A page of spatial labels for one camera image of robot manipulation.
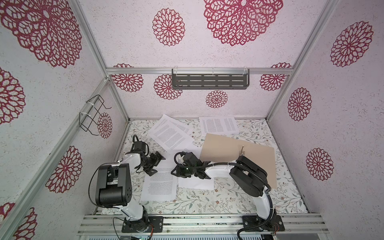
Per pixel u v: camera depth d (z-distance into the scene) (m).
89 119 0.76
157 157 0.84
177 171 0.80
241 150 0.98
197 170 0.73
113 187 0.47
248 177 0.52
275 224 0.73
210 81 1.00
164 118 1.21
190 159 0.73
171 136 1.10
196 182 0.88
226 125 1.17
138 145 0.78
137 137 0.87
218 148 1.04
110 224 0.75
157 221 0.75
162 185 0.87
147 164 0.79
